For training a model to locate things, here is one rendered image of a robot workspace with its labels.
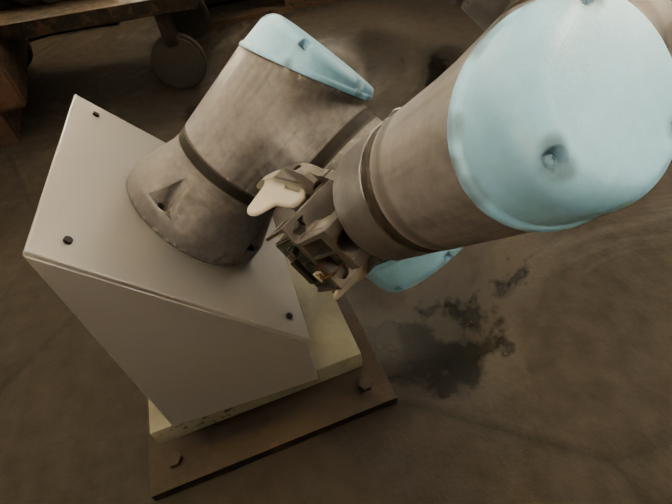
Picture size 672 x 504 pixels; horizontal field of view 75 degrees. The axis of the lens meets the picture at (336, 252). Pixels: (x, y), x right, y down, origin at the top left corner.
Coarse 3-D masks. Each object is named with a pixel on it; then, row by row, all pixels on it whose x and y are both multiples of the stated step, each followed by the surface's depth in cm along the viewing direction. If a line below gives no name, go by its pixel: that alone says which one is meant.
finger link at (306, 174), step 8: (288, 168) 42; (296, 168) 41; (304, 168) 40; (312, 168) 40; (320, 168) 40; (280, 176) 43; (288, 176) 42; (296, 176) 41; (304, 176) 39; (312, 176) 39; (320, 176) 39; (304, 184) 41; (312, 184) 40
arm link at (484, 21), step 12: (468, 0) 26; (480, 0) 25; (492, 0) 24; (504, 0) 24; (516, 0) 23; (636, 0) 20; (648, 0) 20; (660, 0) 20; (468, 12) 27; (480, 12) 26; (492, 12) 25; (504, 12) 23; (648, 12) 20; (660, 12) 20; (480, 24) 27; (660, 24) 20
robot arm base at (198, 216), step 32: (160, 160) 51; (192, 160) 49; (128, 192) 52; (160, 192) 50; (192, 192) 50; (224, 192) 50; (160, 224) 50; (192, 224) 50; (224, 224) 51; (256, 224) 55; (192, 256) 52; (224, 256) 53
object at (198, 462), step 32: (352, 320) 83; (320, 384) 74; (352, 384) 74; (384, 384) 73; (256, 416) 72; (288, 416) 71; (320, 416) 70; (352, 416) 70; (160, 448) 70; (192, 448) 69; (224, 448) 68; (256, 448) 68; (160, 480) 66; (192, 480) 66
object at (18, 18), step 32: (0, 0) 157; (32, 0) 158; (64, 0) 160; (96, 0) 155; (128, 0) 150; (160, 0) 148; (192, 0) 150; (0, 32) 146; (32, 32) 148; (160, 32) 156; (192, 32) 209; (160, 64) 164; (192, 64) 166
